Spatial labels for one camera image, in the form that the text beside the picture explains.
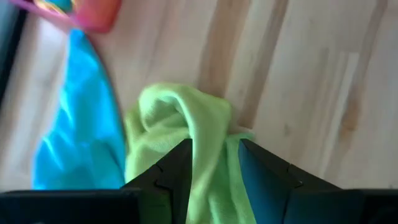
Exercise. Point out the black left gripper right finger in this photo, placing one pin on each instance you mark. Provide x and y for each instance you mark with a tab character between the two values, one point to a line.
280	193

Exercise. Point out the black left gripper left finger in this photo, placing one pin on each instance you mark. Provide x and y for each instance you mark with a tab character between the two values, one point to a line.
168	186

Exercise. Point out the lime microfiber towel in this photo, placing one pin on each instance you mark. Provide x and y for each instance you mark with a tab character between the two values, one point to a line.
186	112

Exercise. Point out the pink plastic bin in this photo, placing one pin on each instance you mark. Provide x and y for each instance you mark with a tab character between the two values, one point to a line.
96	15

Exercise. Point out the blue microfiber towel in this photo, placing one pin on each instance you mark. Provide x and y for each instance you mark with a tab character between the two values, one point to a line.
84	140

